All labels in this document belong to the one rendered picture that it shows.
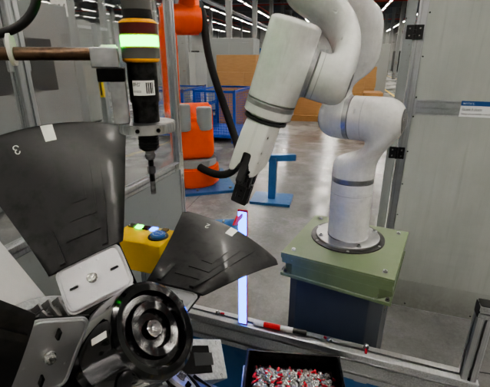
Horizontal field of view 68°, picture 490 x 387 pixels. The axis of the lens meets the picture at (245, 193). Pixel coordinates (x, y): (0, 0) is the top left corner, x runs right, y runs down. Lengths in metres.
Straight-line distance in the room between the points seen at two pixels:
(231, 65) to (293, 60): 7.95
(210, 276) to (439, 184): 1.84
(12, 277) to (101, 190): 0.25
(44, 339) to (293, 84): 0.47
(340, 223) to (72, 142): 0.76
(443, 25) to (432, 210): 0.98
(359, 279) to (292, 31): 0.66
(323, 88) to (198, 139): 3.80
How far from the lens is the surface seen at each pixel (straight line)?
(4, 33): 0.49
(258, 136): 0.61
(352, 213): 1.08
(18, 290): 0.74
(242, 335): 1.05
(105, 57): 0.46
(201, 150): 4.39
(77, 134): 0.64
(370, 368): 1.01
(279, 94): 0.60
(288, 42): 0.59
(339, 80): 0.60
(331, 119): 1.03
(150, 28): 0.46
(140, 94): 0.46
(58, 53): 0.48
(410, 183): 2.29
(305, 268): 1.05
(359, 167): 1.04
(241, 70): 8.45
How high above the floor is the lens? 1.53
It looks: 21 degrees down
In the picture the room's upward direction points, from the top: straight up
